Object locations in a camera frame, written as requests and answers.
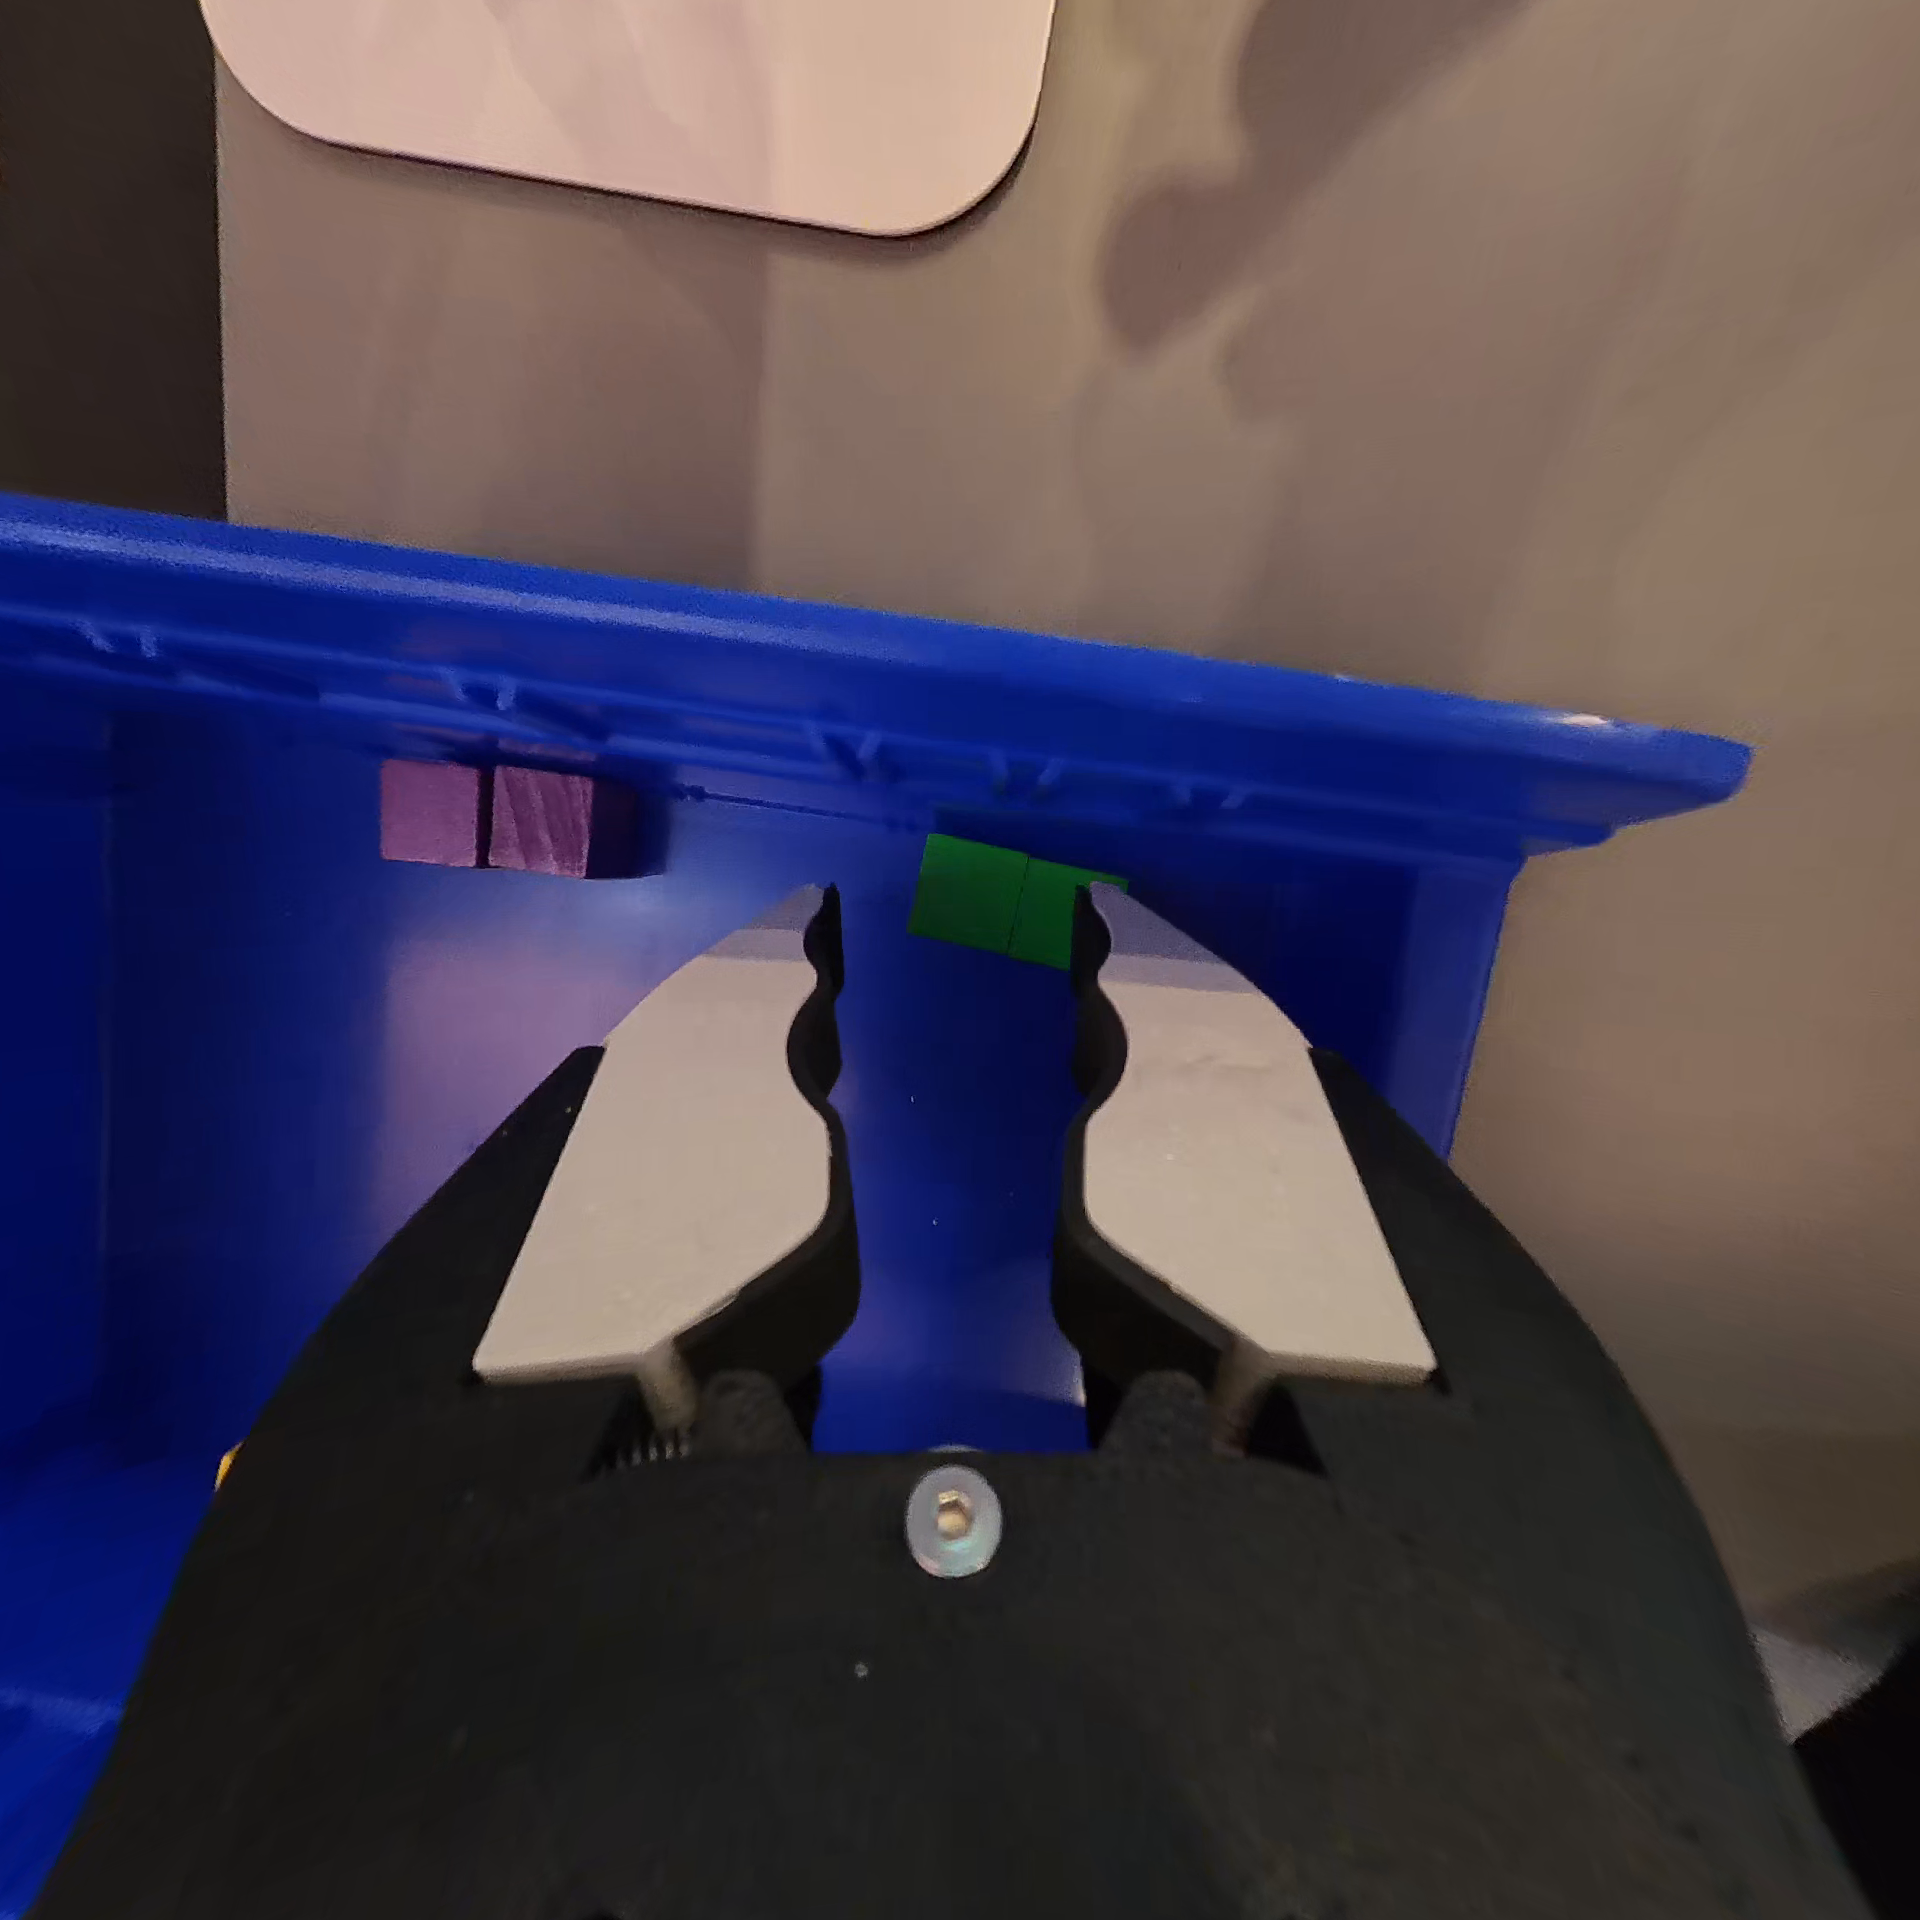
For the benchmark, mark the white document stand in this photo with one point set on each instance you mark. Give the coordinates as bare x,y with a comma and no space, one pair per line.
675,89

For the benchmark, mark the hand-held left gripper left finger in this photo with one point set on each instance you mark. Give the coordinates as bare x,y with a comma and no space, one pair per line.
675,1199

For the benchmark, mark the purple cube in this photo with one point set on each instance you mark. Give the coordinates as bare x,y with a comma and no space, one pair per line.
433,812
541,820

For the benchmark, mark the blue plastic bin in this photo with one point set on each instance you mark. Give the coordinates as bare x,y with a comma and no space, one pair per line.
303,1051

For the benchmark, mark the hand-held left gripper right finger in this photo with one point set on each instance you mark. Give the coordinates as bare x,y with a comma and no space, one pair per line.
1244,1199

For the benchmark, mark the green cube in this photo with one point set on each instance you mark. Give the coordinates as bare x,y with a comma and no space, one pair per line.
968,893
1049,919

